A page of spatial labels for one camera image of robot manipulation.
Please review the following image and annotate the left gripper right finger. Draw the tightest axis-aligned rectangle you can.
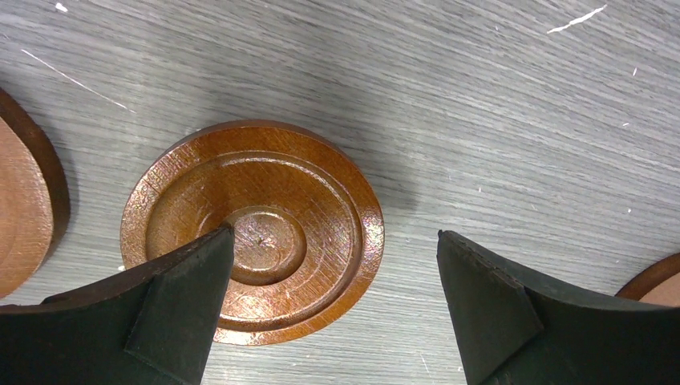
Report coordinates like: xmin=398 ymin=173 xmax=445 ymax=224
xmin=436 ymin=231 xmax=679 ymax=384

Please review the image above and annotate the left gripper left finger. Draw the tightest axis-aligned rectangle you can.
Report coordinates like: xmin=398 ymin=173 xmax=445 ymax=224
xmin=1 ymin=225 xmax=235 ymax=384

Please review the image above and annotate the wooden coaster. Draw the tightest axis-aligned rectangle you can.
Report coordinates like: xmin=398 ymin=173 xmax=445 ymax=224
xmin=615 ymin=253 xmax=679 ymax=308
xmin=120 ymin=120 xmax=385 ymax=346
xmin=1 ymin=91 xmax=71 ymax=298

